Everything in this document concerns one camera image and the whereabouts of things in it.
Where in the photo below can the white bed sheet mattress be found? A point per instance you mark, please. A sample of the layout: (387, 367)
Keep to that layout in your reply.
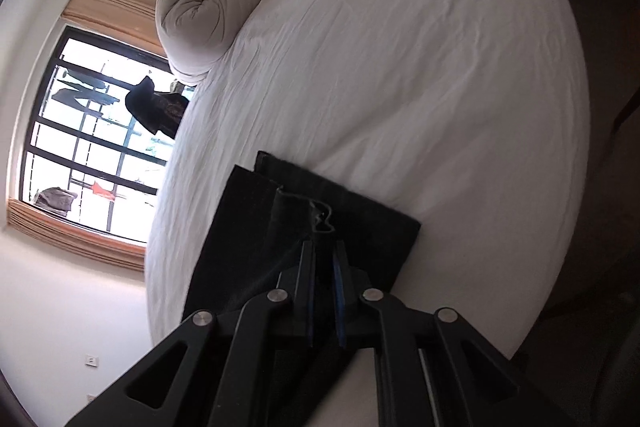
(471, 116)

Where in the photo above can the upper wall socket plate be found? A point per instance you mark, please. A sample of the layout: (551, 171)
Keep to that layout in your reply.
(92, 361)

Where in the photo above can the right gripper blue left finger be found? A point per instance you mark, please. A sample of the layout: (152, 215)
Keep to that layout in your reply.
(304, 290)

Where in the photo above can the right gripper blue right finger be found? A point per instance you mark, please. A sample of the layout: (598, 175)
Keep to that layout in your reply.
(341, 297)

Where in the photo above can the beige window curtain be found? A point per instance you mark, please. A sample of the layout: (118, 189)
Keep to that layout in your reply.
(128, 21)

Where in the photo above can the black denim pants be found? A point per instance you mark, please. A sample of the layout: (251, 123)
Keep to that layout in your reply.
(264, 216)

